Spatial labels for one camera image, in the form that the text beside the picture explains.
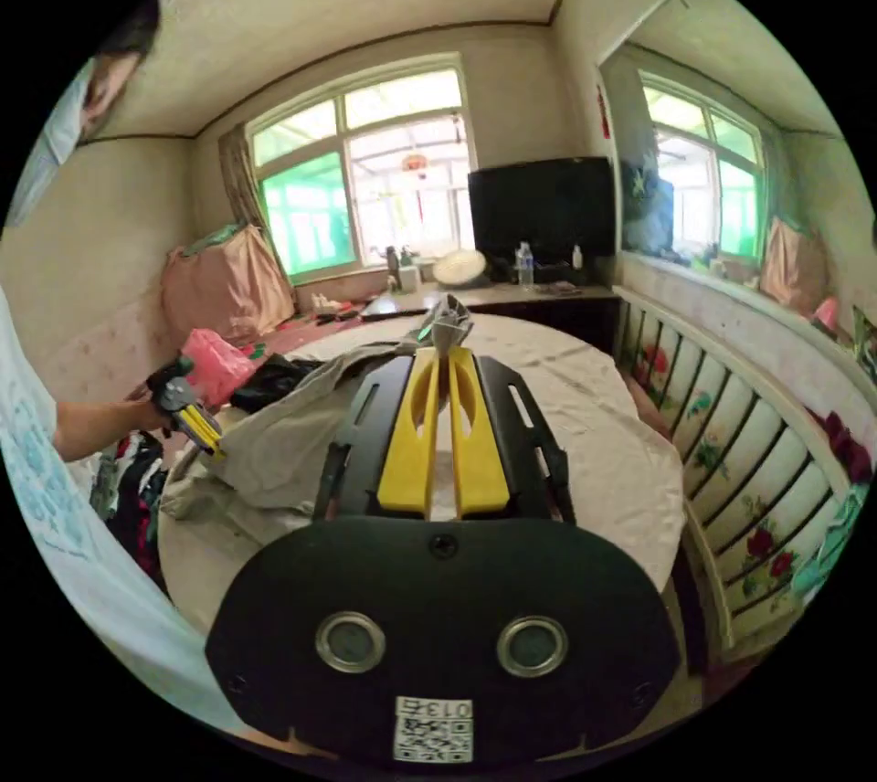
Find person's left forearm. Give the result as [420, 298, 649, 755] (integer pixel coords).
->
[53, 397, 149, 463]

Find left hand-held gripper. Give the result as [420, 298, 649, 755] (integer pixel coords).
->
[145, 356, 228, 462]

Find bedding stack under pink cloth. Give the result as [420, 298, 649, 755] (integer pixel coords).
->
[160, 222, 297, 346]

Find khaki jacket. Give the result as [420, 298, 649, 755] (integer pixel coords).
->
[159, 293, 475, 525]

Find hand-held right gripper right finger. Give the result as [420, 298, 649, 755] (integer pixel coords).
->
[448, 347, 511, 520]

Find pile of clothes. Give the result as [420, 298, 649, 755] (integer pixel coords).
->
[90, 429, 173, 586]

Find patterned curtain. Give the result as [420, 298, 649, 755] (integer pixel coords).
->
[217, 123, 297, 290]

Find person's body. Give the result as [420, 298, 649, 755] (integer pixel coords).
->
[0, 0, 249, 739]

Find black television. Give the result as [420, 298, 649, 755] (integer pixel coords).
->
[468, 155, 618, 262]

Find large wall mirror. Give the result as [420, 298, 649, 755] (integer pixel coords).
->
[597, 40, 877, 344]

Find dark low cabinet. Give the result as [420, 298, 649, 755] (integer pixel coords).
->
[361, 280, 623, 355]

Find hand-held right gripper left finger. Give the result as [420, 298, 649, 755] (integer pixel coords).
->
[377, 346, 440, 517]

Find pink plastic bag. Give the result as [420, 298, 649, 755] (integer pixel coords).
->
[179, 328, 259, 411]

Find black garment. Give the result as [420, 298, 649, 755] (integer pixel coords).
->
[231, 353, 324, 415]

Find white fan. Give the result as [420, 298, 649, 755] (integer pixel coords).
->
[431, 248, 489, 288]

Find window with white frame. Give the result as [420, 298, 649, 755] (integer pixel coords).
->
[244, 52, 479, 285]

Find white floral slatted headboard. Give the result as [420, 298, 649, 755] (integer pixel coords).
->
[611, 284, 859, 650]

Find person's left hand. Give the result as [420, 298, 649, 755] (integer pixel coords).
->
[125, 383, 171, 432]

